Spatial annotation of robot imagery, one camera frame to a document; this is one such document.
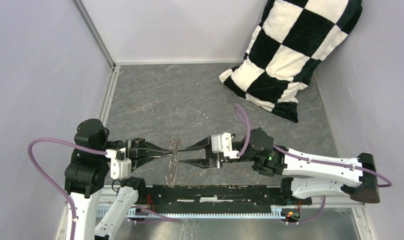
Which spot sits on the black and white checkered pillow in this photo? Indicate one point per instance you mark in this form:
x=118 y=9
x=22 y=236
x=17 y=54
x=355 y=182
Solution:
x=291 y=40

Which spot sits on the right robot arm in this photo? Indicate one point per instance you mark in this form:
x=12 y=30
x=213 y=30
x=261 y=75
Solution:
x=304 y=175

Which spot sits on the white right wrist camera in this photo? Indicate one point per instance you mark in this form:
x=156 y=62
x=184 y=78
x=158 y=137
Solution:
x=222 y=144

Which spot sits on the white slotted cable duct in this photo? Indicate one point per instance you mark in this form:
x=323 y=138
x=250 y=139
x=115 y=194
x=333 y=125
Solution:
x=275 y=213

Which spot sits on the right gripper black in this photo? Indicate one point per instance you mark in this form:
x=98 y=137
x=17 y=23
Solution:
x=211 y=159

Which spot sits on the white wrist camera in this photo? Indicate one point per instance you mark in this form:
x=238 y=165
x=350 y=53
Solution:
x=120 y=165
x=222 y=144

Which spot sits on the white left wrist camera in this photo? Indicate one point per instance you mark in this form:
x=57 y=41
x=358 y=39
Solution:
x=120 y=165

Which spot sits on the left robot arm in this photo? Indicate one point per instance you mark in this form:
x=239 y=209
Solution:
x=91 y=160

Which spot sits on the aluminium corner post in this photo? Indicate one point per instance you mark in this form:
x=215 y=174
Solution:
x=91 y=27

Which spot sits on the metal disc with key rings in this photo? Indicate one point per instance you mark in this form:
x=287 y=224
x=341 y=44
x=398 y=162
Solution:
x=173 y=163

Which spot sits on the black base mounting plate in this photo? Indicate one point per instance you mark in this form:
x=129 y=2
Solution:
x=197 y=207

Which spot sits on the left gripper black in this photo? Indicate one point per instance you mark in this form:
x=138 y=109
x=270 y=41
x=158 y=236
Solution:
x=152 y=150

